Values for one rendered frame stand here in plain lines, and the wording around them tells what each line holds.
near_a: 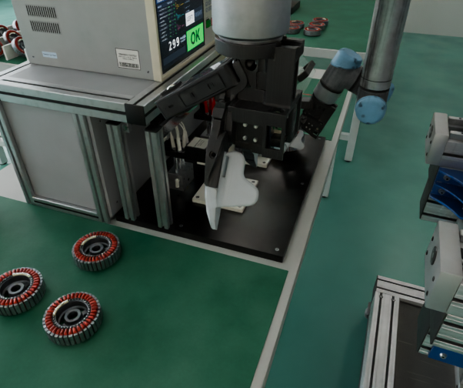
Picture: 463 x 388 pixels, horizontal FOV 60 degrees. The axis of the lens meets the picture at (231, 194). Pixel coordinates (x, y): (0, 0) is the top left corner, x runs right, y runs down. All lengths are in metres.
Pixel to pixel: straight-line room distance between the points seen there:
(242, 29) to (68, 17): 0.74
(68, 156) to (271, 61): 0.77
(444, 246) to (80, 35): 0.89
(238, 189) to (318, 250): 1.72
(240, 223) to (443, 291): 0.53
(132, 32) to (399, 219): 1.88
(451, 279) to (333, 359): 1.08
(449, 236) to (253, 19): 0.54
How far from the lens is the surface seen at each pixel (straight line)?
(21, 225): 1.23
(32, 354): 0.92
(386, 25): 1.04
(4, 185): 1.42
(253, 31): 0.38
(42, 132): 1.11
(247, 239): 1.02
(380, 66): 1.07
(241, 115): 0.42
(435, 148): 1.15
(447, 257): 0.74
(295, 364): 1.71
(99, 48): 1.05
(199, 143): 1.11
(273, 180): 1.23
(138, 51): 0.99
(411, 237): 2.36
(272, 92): 0.41
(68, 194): 1.18
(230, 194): 0.44
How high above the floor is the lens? 1.46
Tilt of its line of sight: 36 degrees down
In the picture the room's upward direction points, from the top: straight up
